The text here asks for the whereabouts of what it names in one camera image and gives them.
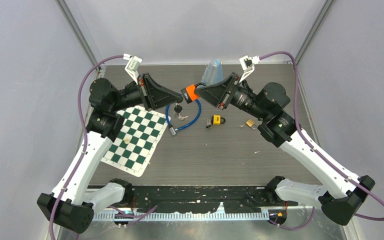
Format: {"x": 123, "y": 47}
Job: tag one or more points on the yellow padlock key bunch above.
{"x": 209, "y": 123}

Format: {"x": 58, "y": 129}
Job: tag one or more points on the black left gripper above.
{"x": 154, "y": 95}

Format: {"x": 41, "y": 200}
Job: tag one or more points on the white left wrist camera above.
{"x": 132, "y": 66}

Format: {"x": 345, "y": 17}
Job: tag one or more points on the yellow padlock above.
{"x": 217, "y": 120}

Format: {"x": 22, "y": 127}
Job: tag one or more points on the aluminium corner post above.
{"x": 315, "y": 27}
{"x": 75, "y": 20}

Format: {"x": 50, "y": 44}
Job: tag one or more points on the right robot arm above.
{"x": 340, "y": 193}

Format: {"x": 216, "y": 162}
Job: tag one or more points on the green white chessboard mat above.
{"x": 145, "y": 130}

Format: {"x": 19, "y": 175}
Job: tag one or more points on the small silver keys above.
{"x": 181, "y": 118}

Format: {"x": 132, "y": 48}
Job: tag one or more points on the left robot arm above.
{"x": 68, "y": 205}

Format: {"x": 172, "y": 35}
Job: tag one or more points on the slotted cable duct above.
{"x": 110, "y": 215}

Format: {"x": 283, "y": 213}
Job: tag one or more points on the black headed key bunch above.
{"x": 178, "y": 109}

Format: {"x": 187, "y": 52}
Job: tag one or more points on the brass padlock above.
{"x": 251, "y": 124}

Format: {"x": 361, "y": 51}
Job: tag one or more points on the aluminium corner post left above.
{"x": 75, "y": 20}

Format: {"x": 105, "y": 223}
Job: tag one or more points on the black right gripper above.
{"x": 218, "y": 93}

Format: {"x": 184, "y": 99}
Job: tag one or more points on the orange black padlock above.
{"x": 188, "y": 93}

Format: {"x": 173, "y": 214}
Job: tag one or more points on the aluminium corner post right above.
{"x": 315, "y": 27}

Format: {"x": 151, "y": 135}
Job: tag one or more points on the blue translucent metronome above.
{"x": 213, "y": 73}

